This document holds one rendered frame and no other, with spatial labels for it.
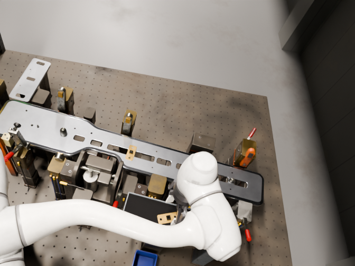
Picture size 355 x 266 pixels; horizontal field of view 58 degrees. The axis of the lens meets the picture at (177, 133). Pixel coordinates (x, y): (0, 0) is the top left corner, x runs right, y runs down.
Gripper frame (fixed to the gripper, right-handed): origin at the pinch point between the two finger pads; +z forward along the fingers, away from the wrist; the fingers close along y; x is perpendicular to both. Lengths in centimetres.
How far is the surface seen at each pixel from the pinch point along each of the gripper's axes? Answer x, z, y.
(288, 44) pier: -222, 115, 209
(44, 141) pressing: 46, 26, 51
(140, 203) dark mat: 9.8, 9.6, 7.8
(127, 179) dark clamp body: 12.1, 17.6, 22.4
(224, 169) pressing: -40, 26, 24
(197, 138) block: -29, 23, 42
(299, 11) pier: -222, 79, 223
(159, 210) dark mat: 2.9, 9.6, 3.5
